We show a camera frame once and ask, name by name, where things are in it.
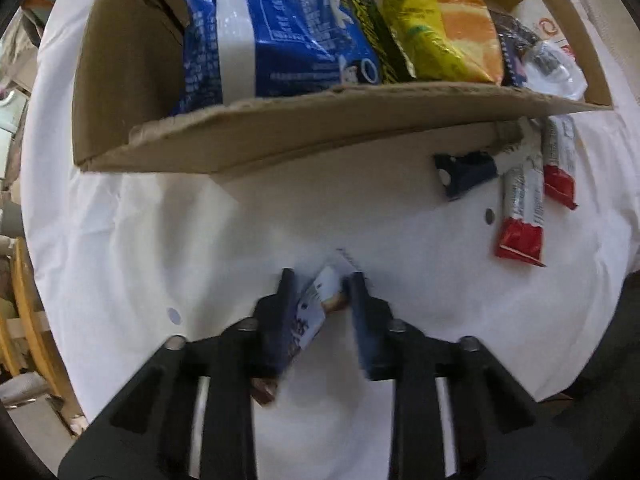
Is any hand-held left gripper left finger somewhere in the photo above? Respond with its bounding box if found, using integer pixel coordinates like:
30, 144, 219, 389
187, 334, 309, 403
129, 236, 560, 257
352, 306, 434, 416
57, 267, 301, 480

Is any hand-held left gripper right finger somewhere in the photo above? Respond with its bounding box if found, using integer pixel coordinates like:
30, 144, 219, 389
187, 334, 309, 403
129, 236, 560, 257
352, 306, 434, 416
347, 271, 588, 480

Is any small white blue packet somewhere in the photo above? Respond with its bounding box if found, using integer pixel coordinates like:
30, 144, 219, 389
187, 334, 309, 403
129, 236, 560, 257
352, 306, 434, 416
250, 249, 362, 407

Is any brown cardboard box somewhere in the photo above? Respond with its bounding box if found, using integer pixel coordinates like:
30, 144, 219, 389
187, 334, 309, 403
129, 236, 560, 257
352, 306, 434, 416
71, 0, 614, 177

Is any clear white pouch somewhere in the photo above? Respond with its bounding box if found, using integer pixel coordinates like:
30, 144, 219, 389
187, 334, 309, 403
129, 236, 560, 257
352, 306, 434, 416
520, 39, 587, 102

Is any dark brown snack packet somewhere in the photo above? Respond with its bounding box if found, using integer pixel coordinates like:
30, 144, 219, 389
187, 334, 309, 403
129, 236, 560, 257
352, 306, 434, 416
489, 9, 547, 89

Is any white printed bed sheet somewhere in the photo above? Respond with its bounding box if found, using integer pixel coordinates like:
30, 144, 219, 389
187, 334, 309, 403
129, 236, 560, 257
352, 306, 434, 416
20, 0, 640, 480

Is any dark blue small packet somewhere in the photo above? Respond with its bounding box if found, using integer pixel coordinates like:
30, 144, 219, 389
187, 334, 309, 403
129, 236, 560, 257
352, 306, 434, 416
433, 151, 499, 202

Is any white bar with red end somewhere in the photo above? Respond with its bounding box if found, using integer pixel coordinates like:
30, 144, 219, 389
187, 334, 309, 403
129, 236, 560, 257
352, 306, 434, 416
541, 114, 579, 211
494, 154, 547, 268

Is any small grey white packet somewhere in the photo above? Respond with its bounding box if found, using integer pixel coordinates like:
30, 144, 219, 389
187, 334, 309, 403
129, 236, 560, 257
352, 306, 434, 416
491, 116, 544, 172

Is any black yellow snack packet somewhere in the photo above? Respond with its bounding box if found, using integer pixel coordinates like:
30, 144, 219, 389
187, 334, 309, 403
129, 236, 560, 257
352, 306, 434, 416
334, 0, 417, 84

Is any large blue snack bag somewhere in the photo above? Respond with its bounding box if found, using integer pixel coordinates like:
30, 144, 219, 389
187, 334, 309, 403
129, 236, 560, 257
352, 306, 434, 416
159, 0, 387, 117

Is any yellow orange snack bag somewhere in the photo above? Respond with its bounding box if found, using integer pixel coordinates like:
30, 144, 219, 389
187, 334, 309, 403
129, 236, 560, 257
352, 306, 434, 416
381, 0, 507, 86

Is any white snack packet with ring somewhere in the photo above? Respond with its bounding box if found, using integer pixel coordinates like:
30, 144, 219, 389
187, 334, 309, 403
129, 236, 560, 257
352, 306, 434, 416
514, 0, 582, 61

